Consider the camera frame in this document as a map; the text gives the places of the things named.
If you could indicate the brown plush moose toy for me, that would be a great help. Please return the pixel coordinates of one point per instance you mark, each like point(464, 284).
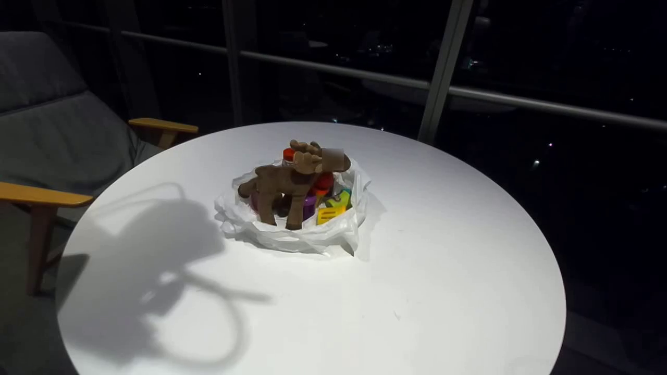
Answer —
point(293, 181)

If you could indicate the white plastic bag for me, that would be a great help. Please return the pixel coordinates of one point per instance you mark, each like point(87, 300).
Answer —
point(237, 220)

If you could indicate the red lid play dough tub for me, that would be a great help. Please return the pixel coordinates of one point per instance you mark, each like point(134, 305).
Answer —
point(323, 186)

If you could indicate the yellow play dough tub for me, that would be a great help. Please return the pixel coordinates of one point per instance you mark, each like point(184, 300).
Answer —
point(333, 207)

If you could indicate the purple lid play dough tub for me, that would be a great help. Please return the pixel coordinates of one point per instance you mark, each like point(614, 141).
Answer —
point(308, 207)

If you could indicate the metal window railing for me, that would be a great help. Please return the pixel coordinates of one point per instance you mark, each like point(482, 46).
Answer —
point(395, 80)

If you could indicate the grey armchair with wooden arms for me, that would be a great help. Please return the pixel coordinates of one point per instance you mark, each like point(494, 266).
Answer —
point(58, 142)

